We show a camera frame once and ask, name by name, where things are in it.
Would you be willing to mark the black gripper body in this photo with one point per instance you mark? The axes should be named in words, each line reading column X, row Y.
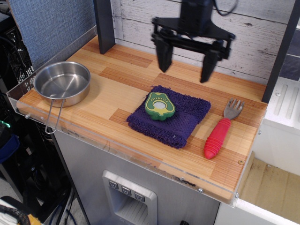
column 194, row 30

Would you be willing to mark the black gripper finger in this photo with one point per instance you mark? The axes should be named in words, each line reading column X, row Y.
column 209, row 62
column 164, row 54

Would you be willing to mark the red handled metal fork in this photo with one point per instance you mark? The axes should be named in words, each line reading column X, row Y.
column 216, row 139

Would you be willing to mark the purple towel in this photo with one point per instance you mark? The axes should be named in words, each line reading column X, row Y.
column 175, row 130

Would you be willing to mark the green avocado toy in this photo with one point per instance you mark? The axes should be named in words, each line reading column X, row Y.
column 159, row 107

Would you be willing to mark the grey dispenser panel with buttons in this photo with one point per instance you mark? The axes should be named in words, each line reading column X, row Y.
column 130, row 203

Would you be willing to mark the left dark vertical post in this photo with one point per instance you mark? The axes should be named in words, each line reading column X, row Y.
column 104, row 23

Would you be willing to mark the dark vertical post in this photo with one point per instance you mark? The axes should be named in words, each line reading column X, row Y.
column 104, row 23
column 287, row 38

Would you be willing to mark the right dark vertical post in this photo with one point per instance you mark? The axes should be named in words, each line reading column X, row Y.
column 287, row 38

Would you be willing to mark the steel pan with wire handle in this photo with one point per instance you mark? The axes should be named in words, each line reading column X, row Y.
column 62, row 84

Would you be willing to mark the clear acrylic guard rail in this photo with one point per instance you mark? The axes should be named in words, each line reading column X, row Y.
column 120, row 81

